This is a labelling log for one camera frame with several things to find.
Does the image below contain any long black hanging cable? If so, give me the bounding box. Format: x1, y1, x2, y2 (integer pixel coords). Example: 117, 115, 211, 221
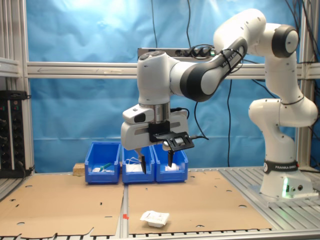
225, 79, 233, 167

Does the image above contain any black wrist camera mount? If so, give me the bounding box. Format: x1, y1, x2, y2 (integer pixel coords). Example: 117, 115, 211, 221
148, 121, 195, 152

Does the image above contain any chipboard wood block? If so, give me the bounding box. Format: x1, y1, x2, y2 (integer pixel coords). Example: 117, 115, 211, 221
72, 162, 87, 177

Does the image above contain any blue plastic bin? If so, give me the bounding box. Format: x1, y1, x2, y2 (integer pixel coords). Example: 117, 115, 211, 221
151, 143, 189, 183
84, 141, 122, 185
121, 144, 156, 185

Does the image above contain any brown cardboard sheet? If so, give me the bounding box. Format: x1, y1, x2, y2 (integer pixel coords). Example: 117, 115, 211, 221
0, 173, 125, 239
127, 170, 273, 235

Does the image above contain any thin black hanging cable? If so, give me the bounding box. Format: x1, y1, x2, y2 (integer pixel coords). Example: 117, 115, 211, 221
185, 0, 193, 49

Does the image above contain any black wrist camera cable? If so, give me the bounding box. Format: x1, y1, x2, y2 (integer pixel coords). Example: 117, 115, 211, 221
169, 101, 210, 141

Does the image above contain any aluminium frame post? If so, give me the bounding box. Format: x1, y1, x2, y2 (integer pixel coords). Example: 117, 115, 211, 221
296, 0, 320, 168
0, 0, 35, 174

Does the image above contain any black equipment rack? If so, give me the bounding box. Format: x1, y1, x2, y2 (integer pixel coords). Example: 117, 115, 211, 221
0, 90, 32, 179

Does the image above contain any white printed gauze packet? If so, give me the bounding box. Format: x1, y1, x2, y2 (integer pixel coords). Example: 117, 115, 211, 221
139, 210, 171, 228

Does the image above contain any black hanging cable with ferrite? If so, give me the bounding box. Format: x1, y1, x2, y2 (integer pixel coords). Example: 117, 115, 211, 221
150, 0, 159, 49

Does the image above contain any horizontal aluminium beam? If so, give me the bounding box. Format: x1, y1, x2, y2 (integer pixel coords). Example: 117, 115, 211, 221
26, 61, 273, 80

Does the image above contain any grey power strip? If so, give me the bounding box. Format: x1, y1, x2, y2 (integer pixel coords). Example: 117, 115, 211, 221
137, 46, 218, 62

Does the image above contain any stack of pale face masks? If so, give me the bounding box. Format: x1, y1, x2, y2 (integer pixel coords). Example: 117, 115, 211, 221
124, 156, 147, 173

